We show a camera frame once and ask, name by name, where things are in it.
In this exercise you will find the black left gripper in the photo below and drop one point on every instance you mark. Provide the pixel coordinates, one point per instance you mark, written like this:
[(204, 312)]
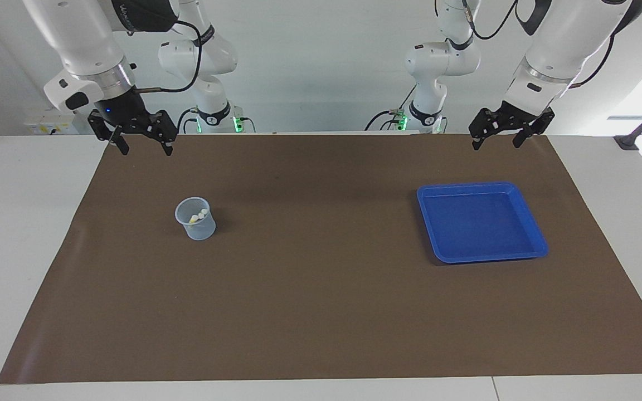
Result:
[(516, 116)]

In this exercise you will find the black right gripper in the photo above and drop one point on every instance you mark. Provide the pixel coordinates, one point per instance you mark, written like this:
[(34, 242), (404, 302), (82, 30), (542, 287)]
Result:
[(123, 111)]

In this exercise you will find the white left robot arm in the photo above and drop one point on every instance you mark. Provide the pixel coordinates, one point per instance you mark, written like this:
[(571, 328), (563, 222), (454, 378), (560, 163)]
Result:
[(566, 39)]

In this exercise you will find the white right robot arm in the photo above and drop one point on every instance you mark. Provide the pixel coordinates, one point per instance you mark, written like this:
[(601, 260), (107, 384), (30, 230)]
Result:
[(76, 33)]

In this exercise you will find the blue plastic tray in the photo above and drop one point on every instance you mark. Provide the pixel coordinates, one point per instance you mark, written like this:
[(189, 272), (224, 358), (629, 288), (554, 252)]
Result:
[(482, 223)]

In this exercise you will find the translucent plastic cup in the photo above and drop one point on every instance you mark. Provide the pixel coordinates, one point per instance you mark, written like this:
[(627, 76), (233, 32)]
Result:
[(201, 229)]

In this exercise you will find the brown table mat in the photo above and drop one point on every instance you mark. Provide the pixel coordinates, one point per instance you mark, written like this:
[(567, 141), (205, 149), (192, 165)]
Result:
[(321, 306)]

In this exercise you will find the white wall socket box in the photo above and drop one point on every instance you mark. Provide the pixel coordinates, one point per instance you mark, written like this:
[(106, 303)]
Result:
[(48, 127)]

